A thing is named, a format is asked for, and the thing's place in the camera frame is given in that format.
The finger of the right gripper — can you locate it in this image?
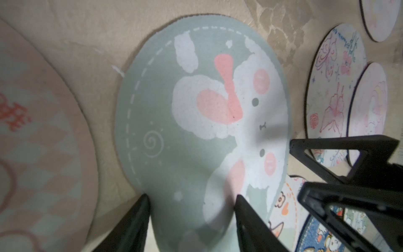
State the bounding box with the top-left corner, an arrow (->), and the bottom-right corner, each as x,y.
297,182 -> 403,252
290,135 -> 403,189

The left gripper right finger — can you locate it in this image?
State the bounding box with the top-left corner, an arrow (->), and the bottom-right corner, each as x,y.
234,194 -> 287,252

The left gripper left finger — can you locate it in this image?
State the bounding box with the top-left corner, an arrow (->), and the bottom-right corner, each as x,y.
94,194 -> 151,252

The white alpaca coaster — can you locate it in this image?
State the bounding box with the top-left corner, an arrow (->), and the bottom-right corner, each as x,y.
269,175 -> 309,252

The green bunny coaster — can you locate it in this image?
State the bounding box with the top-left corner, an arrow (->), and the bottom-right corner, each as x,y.
114,15 -> 291,252

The white green floral coaster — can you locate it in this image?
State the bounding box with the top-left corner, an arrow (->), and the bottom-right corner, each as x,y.
343,208 -> 369,235

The pink bunny coaster right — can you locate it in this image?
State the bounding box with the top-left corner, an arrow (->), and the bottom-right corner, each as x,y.
347,62 -> 388,168

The blue cartoon animals coaster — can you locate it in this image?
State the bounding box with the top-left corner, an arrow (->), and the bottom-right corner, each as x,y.
295,215 -> 345,252

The pink checkered sheep coaster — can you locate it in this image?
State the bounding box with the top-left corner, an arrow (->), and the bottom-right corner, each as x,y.
1,22 -> 98,252

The white pink butterfly coaster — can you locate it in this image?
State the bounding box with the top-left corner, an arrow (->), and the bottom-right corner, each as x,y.
304,23 -> 368,168

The pink cartoon coaster far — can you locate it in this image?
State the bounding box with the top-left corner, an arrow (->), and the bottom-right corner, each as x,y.
360,0 -> 402,42

